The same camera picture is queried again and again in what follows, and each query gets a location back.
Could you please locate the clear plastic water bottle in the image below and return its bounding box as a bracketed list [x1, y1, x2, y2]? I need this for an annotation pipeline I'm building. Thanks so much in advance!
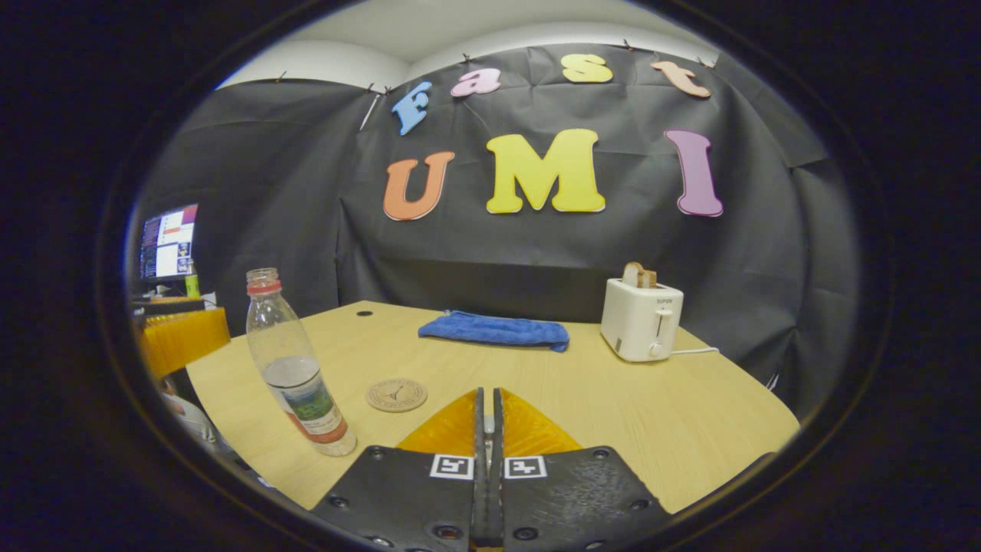
[245, 268, 358, 458]

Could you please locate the black backdrop cloth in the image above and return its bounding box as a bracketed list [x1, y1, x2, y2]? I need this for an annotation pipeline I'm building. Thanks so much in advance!
[134, 42, 859, 419]

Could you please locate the computer monitor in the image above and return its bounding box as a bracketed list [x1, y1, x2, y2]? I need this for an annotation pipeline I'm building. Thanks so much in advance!
[139, 203, 199, 281]

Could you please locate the blue towel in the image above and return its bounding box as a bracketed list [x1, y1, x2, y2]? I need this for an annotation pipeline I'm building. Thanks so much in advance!
[418, 310, 571, 353]

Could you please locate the round cork coaster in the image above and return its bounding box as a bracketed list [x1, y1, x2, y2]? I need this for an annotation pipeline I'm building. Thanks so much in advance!
[366, 379, 428, 413]

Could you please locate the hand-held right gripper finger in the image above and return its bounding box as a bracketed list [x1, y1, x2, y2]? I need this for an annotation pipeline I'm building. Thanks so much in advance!
[309, 387, 487, 552]
[494, 387, 673, 552]

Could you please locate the white toaster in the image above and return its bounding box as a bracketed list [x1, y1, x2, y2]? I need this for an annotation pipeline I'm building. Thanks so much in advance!
[600, 278, 684, 363]

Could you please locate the white floral teacup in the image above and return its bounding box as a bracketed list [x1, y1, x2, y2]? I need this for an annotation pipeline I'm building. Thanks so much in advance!
[159, 387, 223, 453]

